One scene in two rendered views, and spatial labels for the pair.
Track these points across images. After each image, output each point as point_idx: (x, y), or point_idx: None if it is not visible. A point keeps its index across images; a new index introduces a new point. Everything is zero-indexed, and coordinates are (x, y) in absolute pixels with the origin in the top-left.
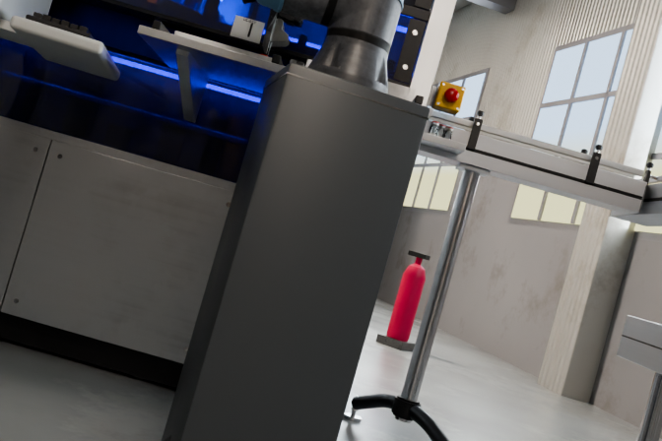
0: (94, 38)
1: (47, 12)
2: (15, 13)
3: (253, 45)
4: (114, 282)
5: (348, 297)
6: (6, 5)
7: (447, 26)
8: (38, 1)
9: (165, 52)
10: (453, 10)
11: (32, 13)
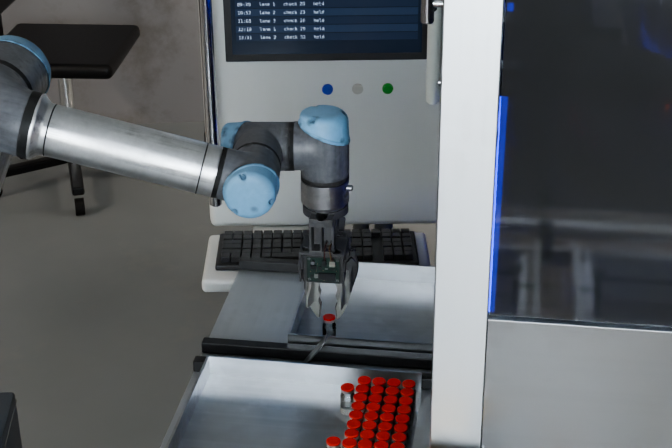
0: (285, 257)
1: (436, 181)
2: (281, 215)
3: None
4: None
5: None
6: (237, 217)
7: (433, 333)
8: (371, 182)
9: None
10: (434, 301)
11: (355, 200)
